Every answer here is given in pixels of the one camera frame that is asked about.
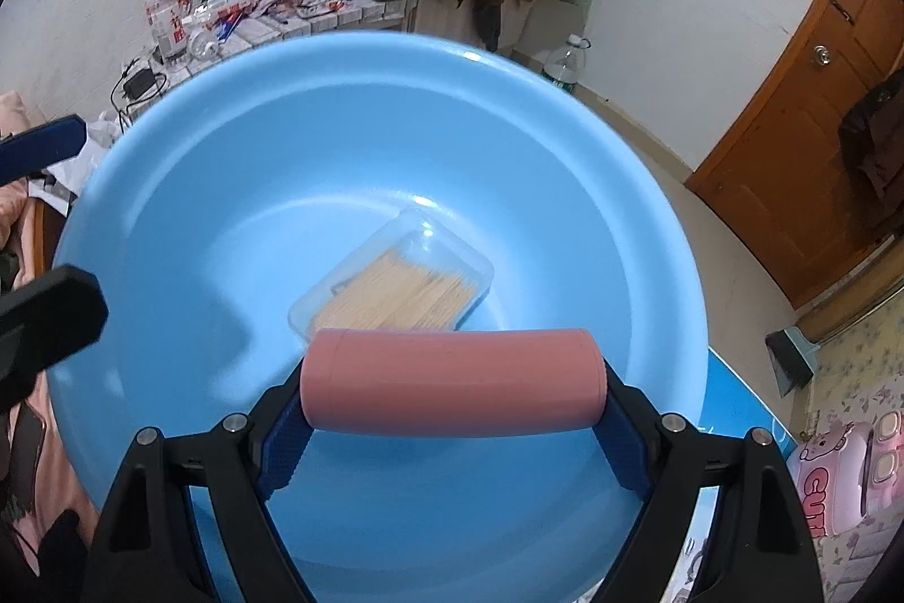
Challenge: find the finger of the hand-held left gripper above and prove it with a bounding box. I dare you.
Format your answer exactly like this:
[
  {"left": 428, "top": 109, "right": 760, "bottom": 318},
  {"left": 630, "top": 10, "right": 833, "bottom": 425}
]
[{"left": 0, "top": 114, "right": 87, "bottom": 187}]

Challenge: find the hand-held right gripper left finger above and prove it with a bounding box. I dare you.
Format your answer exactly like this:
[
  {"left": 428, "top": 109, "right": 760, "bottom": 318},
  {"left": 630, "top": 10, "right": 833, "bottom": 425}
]
[{"left": 81, "top": 363, "right": 319, "bottom": 603}]

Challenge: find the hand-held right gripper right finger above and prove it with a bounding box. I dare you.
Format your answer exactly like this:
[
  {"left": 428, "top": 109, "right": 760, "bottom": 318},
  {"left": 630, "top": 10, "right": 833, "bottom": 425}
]
[{"left": 589, "top": 363, "right": 827, "bottom": 603}]

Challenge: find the pink cylindrical bottle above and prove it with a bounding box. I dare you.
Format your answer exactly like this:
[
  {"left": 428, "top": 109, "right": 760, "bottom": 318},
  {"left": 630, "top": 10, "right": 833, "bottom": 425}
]
[{"left": 300, "top": 327, "right": 610, "bottom": 436}]

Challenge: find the light blue plastic basin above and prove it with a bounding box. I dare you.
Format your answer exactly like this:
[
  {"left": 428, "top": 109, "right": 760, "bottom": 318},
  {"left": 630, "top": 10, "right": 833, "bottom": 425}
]
[{"left": 53, "top": 32, "right": 709, "bottom": 603}]

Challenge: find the clear box of wooden sticks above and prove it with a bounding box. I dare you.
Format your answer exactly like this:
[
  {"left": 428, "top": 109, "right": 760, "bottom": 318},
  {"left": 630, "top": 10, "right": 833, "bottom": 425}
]
[{"left": 288, "top": 207, "right": 496, "bottom": 341}]

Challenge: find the white paper sheet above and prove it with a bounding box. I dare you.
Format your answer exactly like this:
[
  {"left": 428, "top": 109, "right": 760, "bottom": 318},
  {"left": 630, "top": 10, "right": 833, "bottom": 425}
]
[{"left": 38, "top": 112, "right": 124, "bottom": 212}]

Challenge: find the black power adapter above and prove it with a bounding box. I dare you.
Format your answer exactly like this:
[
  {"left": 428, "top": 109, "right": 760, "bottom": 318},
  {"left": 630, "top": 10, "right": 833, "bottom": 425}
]
[{"left": 121, "top": 68, "right": 158, "bottom": 101}]

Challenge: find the clear bottle with red label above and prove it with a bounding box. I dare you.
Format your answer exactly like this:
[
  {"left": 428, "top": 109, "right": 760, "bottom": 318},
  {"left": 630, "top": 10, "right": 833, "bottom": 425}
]
[{"left": 145, "top": 0, "right": 188, "bottom": 63}]

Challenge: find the large pink water jug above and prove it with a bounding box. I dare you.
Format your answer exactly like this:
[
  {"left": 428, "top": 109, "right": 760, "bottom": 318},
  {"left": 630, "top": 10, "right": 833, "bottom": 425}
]
[{"left": 785, "top": 411, "right": 904, "bottom": 540}]

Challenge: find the brown wooden door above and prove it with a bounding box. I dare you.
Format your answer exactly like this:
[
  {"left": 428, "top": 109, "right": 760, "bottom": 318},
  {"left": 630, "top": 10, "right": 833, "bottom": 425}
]
[{"left": 688, "top": 0, "right": 904, "bottom": 311}]

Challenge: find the white low shelf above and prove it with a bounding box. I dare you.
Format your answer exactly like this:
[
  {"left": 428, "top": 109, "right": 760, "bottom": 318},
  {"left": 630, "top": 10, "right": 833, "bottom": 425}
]
[{"left": 162, "top": 0, "right": 425, "bottom": 81}]

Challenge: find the large clear water bottle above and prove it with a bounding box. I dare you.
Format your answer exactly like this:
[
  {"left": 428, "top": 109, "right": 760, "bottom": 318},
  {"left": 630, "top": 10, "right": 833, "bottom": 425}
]
[{"left": 542, "top": 34, "right": 590, "bottom": 97}]

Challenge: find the dark brown jacket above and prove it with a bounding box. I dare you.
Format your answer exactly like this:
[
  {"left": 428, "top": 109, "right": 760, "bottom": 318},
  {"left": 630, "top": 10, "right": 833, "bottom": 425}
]
[{"left": 839, "top": 76, "right": 904, "bottom": 237}]

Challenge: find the beige wooden wardrobe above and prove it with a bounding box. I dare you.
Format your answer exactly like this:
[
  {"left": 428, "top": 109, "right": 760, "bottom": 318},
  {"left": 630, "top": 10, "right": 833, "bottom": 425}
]
[{"left": 406, "top": 0, "right": 545, "bottom": 60}]

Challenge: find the teal long-handled dustpan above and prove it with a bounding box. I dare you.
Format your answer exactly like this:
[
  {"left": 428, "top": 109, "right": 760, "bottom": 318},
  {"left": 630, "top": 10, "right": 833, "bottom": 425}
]
[{"left": 766, "top": 326, "right": 820, "bottom": 399}]

